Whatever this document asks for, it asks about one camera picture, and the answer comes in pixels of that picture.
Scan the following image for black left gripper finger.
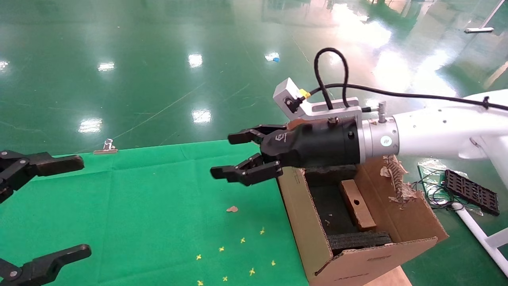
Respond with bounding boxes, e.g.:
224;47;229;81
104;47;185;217
0;244;92;286
0;150;85;203

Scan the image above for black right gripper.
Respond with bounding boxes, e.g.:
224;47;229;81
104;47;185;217
210;117;361;186

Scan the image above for small taped cardboard box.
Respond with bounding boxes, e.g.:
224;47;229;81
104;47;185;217
340;180;377;232

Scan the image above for large open cardboard carton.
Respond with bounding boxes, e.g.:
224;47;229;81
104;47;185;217
277;155;449;286

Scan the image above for silver binder clip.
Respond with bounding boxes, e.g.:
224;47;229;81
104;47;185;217
93;138;118;155

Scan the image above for black foam insert block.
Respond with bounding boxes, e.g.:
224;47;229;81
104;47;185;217
328;232;393;255
304;165;358;187

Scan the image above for flat black foam liner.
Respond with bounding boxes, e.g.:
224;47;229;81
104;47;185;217
309;185;360;237

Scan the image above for green table cloth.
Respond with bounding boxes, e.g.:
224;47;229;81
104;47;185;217
0;139;310;286

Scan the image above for clear plastic bag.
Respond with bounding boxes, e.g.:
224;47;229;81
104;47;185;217
418;159;485;217

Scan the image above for black perforated tray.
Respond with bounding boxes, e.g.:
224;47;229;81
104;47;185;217
443;169;500;216

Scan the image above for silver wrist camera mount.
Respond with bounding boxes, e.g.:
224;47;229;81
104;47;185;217
273;77;362;122

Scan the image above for coiled thin black cable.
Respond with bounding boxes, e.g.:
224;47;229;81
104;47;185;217
411;170;466;211

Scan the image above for white pipe frame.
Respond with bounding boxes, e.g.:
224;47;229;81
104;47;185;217
454;202;508;276

